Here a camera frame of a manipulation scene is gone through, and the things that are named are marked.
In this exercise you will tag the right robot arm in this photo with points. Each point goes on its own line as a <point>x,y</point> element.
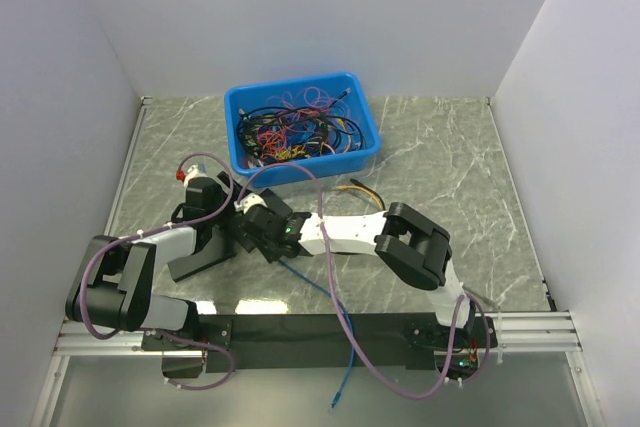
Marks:
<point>416,249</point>

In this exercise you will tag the black network switch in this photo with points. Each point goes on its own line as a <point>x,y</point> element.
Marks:
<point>235,239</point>

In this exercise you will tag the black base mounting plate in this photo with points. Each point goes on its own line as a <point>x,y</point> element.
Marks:
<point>409,340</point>

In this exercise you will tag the blue plastic bin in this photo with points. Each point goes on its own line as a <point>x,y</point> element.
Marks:
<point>322,122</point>

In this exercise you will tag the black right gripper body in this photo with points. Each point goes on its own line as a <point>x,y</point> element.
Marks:
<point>269,247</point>

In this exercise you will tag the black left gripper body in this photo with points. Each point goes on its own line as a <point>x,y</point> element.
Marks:
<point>221,199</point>

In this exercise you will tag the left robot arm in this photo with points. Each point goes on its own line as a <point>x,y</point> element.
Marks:
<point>114,282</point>

